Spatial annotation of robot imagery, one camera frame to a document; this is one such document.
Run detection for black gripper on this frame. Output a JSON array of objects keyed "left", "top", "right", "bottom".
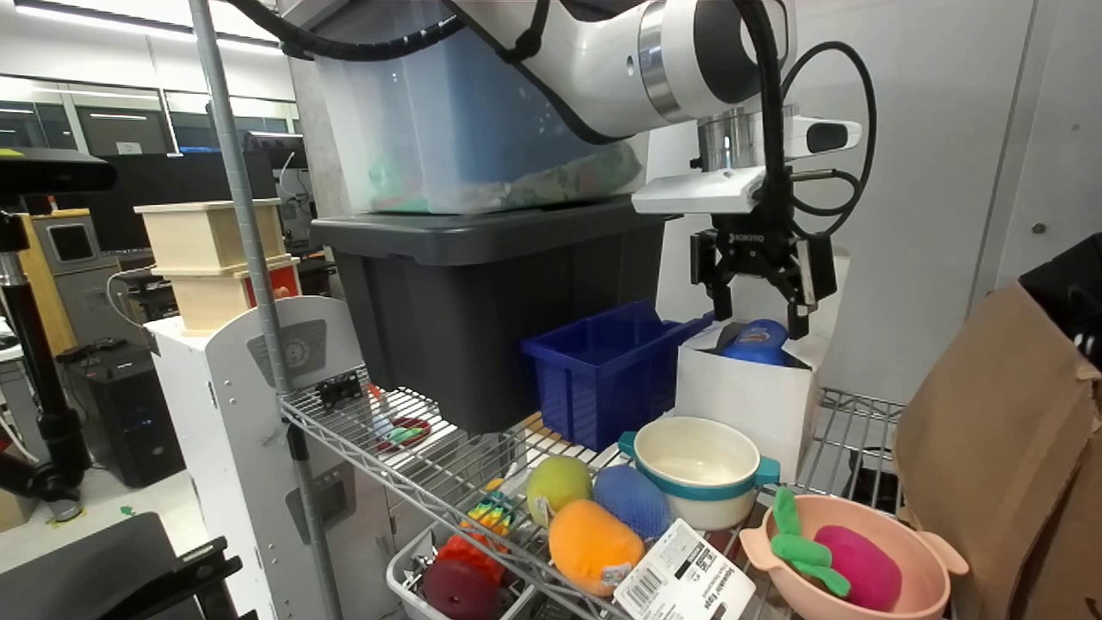
[{"left": 689, "top": 227, "right": 836, "bottom": 336}]

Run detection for pink plushie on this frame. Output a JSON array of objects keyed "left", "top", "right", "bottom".
[{"left": 818, "top": 527, "right": 903, "bottom": 611}]

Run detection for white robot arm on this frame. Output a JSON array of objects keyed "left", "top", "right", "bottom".
[{"left": 232, "top": 0, "right": 879, "bottom": 336}]

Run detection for white bowl with teal rim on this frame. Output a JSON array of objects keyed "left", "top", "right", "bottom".
[{"left": 617, "top": 414, "right": 783, "bottom": 529}]

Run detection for peach bowl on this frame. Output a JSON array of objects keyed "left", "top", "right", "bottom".
[{"left": 742, "top": 495, "right": 973, "bottom": 620}]

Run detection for blue cap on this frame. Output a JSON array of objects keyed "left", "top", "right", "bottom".
[{"left": 718, "top": 319, "right": 803, "bottom": 368}]

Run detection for white cardboard box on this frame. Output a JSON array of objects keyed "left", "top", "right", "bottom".
[{"left": 674, "top": 276, "right": 839, "bottom": 482}]

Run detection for blue plastic bin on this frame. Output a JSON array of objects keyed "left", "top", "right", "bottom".
[{"left": 522, "top": 304, "right": 714, "bottom": 446}]

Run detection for brown cardboard box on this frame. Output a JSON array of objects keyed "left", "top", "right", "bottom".
[{"left": 897, "top": 286, "right": 1102, "bottom": 620}]

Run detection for white barcode label tag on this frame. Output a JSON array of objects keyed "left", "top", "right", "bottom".
[{"left": 613, "top": 521, "right": 753, "bottom": 620}]

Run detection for dark grey storage tote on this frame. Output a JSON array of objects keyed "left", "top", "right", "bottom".
[{"left": 313, "top": 200, "right": 664, "bottom": 434}]

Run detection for clear plastic storage box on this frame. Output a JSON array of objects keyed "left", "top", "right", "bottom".
[{"left": 291, "top": 32, "right": 643, "bottom": 219}]

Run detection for red toy in basket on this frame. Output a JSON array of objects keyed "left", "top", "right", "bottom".
[{"left": 421, "top": 537, "right": 504, "bottom": 620}]

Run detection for white cabinet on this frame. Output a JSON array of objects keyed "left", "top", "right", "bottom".
[{"left": 150, "top": 311, "right": 387, "bottom": 620}]

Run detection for beige stacked containers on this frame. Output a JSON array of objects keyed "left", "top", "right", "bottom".
[{"left": 137, "top": 200, "right": 254, "bottom": 333}]

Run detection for wire shelf rack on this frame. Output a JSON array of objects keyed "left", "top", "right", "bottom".
[{"left": 187, "top": 0, "right": 911, "bottom": 620}]

